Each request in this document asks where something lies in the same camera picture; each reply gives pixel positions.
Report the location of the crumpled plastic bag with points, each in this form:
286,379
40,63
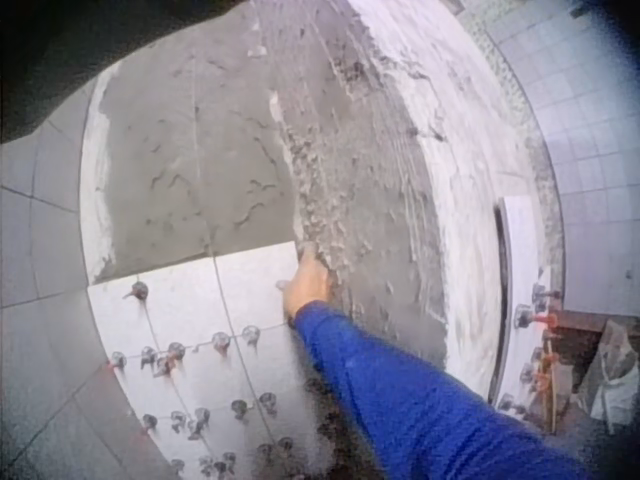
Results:
612,375

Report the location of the group of white wall tiles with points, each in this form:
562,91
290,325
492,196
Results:
185,320

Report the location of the row of red-wedge levelling clips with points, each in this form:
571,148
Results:
532,345

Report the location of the brown wooden board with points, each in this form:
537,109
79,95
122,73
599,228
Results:
575,332

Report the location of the grey mortar layer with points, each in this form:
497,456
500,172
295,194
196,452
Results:
280,150

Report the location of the person's right hand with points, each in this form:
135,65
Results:
310,290

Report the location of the group of tile levelling clips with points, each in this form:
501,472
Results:
220,345

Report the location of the white tile panel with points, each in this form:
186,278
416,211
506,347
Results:
520,280

